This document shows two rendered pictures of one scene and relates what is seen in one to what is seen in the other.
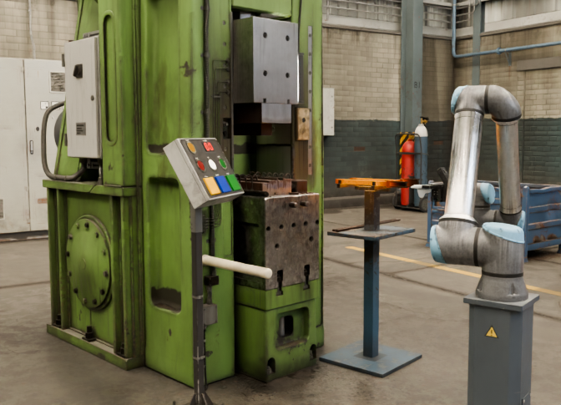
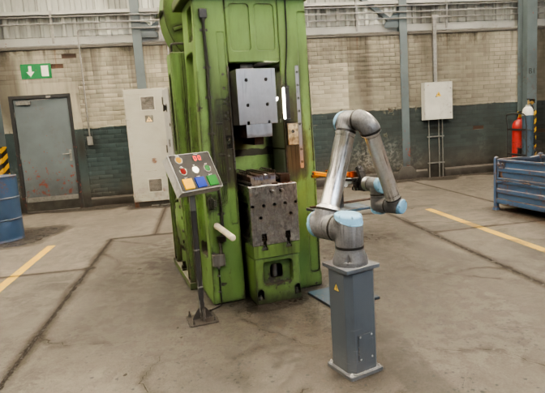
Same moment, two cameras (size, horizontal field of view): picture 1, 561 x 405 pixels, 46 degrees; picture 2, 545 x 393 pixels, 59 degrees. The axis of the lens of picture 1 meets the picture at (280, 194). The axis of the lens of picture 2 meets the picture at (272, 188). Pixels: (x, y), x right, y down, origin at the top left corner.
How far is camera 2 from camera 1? 152 cm
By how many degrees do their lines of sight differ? 24
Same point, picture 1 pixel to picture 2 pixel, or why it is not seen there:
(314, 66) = (302, 92)
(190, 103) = (200, 129)
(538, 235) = not seen: outside the picture
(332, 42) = (451, 44)
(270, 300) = (257, 253)
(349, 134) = (468, 116)
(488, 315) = (334, 275)
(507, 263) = (344, 241)
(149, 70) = (191, 106)
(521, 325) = (352, 284)
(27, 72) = not seen: hidden behind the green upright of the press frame
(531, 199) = not seen: outside the picture
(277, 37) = (256, 79)
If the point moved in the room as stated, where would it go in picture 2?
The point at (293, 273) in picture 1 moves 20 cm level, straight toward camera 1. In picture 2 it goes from (276, 236) to (264, 242)
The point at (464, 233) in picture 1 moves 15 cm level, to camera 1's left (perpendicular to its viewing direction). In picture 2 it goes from (323, 218) to (298, 217)
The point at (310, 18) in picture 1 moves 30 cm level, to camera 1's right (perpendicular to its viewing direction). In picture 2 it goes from (296, 60) to (333, 55)
